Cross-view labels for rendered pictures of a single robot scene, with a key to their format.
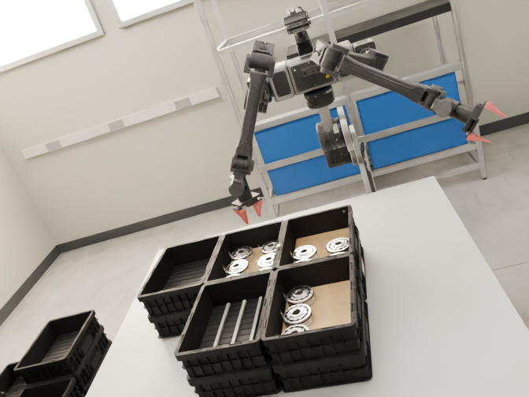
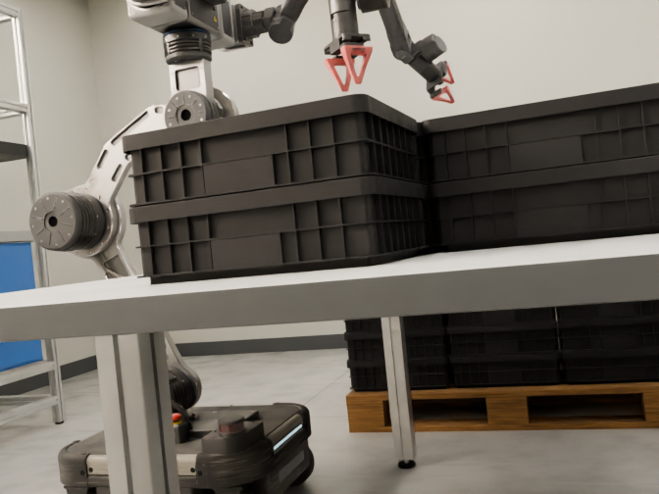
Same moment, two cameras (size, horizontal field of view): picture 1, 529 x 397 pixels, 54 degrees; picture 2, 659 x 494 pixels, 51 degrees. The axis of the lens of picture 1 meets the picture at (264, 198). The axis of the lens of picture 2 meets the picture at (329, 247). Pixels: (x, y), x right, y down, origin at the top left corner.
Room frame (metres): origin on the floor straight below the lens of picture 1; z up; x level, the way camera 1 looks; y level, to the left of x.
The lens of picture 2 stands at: (1.84, 1.55, 0.74)
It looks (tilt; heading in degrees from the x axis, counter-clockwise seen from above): 0 degrees down; 275
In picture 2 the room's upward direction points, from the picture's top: 6 degrees counter-clockwise
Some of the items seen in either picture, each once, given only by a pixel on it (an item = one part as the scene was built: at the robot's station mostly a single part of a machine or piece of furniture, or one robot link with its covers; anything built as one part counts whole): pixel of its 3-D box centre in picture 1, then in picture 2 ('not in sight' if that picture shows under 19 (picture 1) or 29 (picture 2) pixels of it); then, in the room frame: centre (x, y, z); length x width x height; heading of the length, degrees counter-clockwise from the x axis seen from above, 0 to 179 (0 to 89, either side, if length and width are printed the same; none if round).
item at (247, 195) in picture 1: (243, 194); (345, 32); (1.90, 0.07, 1.18); 0.10 x 0.07 x 0.07; 120
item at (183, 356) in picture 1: (228, 312); (546, 121); (1.55, 0.25, 0.92); 0.40 x 0.30 x 0.02; 164
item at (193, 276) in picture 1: (187, 276); (279, 167); (2.01, 0.43, 0.87); 0.40 x 0.30 x 0.11; 164
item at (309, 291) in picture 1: (299, 294); not in sight; (1.59, 0.00, 0.86); 0.10 x 0.10 x 0.01
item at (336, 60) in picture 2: (253, 207); (345, 68); (1.91, 0.06, 1.11); 0.07 x 0.07 x 0.09; 30
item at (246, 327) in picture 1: (233, 323); (549, 148); (1.55, 0.25, 0.87); 0.40 x 0.30 x 0.11; 164
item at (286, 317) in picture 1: (297, 313); not in sight; (1.48, 0.03, 0.86); 0.10 x 0.10 x 0.01
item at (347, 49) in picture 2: (246, 212); (352, 63); (1.89, 0.09, 1.11); 0.07 x 0.07 x 0.09; 30
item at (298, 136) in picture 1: (308, 152); not in sight; (3.78, -0.45, 0.60); 0.72 x 0.03 x 0.56; 78
